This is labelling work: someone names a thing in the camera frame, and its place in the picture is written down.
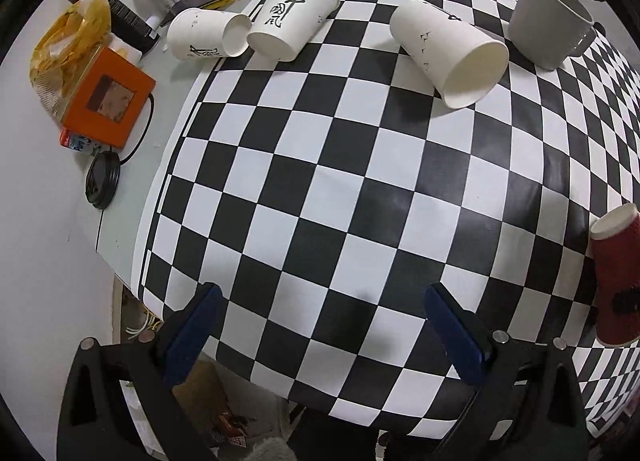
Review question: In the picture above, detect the white paper cup lying left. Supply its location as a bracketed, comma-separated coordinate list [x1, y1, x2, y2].
[167, 8, 252, 60]

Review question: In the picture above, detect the white paper cup lying centre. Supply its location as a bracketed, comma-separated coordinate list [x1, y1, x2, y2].
[390, 0, 509, 109]

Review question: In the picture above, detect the white paper cup with calligraphy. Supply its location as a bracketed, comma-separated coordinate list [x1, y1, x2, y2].
[246, 0, 341, 62]

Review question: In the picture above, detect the black white checkered tablecloth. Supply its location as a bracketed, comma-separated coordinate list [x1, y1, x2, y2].
[130, 0, 639, 438]

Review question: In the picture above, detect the small red blue pack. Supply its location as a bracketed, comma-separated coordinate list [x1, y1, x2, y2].
[58, 128, 103, 156]

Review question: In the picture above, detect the black remote control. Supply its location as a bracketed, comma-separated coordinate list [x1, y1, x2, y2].
[67, 0, 160, 55]

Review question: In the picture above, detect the orange box with window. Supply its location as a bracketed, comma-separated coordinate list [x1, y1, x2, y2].
[61, 46, 156, 149]

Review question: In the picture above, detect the white paper cup lying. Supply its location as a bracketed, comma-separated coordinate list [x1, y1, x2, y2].
[167, 8, 252, 60]
[390, 0, 509, 109]

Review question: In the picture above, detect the red ribbed paper cup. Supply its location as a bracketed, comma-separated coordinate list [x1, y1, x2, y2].
[590, 203, 639, 347]

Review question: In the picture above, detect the grey ceramic mug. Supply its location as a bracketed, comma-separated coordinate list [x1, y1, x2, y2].
[508, 0, 597, 70]

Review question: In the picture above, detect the yellow plastic bag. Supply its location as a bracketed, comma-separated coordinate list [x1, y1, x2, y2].
[29, 0, 112, 122]

